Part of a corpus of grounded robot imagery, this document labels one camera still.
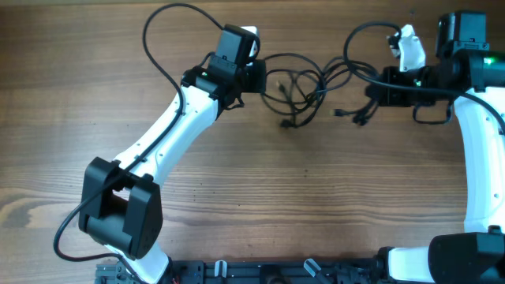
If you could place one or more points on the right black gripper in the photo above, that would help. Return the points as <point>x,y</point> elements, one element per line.
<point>389,97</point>

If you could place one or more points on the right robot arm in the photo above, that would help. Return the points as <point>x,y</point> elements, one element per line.
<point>470,77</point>

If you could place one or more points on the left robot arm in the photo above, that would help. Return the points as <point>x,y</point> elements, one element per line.
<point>121,199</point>

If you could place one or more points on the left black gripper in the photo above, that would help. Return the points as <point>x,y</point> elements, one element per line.
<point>259,84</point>

